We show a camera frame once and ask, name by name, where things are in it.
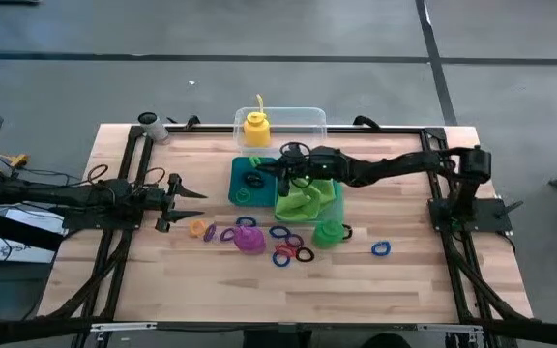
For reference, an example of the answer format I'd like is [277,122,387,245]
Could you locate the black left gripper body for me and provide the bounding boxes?
[131,173,183,233]

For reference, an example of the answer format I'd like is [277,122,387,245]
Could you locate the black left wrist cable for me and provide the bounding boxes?
[140,166,167,188]

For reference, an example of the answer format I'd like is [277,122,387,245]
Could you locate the teal towel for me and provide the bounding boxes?
[329,179,345,214]

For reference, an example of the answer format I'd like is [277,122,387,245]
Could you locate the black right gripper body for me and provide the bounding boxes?
[278,159,314,197]

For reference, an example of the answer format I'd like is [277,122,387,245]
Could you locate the dark teal plastic bin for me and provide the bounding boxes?
[227,157,282,208]

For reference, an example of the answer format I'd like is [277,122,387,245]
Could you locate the magenta sports bottle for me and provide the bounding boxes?
[232,225,268,256]

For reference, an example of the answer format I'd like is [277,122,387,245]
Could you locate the grey canister white label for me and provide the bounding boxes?
[136,111,169,142]

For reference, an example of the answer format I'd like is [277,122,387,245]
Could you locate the white labelled box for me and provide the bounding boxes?
[0,208,63,265]

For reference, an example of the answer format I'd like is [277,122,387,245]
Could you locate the person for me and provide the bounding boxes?
[361,333,413,348]

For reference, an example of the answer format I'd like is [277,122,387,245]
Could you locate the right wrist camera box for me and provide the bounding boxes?
[309,145,340,170]

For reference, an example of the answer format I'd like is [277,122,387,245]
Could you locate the green sports bottle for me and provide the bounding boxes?
[311,219,346,250]

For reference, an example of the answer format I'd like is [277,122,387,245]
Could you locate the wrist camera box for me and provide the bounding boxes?
[309,145,340,170]
[92,178,132,202]

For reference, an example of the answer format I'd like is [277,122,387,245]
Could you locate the black crossbeam silver brackets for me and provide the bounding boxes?
[0,316,557,348]

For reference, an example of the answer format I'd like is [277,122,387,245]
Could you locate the black slanted bar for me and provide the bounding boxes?
[0,206,65,252]

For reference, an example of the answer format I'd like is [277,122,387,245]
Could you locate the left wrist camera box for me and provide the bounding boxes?
[92,178,132,202]

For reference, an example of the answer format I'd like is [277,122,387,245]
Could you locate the clear plastic bin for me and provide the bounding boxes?
[233,106,328,149]

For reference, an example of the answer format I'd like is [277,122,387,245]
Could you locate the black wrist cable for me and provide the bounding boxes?
[279,141,312,160]
[140,166,167,188]

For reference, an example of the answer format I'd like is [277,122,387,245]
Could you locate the black metal table frame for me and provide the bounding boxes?
[36,123,536,334]

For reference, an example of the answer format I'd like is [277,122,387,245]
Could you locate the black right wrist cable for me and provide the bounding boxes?
[279,141,312,160]

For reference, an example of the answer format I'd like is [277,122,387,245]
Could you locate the green towel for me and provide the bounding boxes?
[275,177,337,222]

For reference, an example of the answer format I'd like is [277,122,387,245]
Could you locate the yellow sports bottle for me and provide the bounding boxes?
[243,94,273,149]

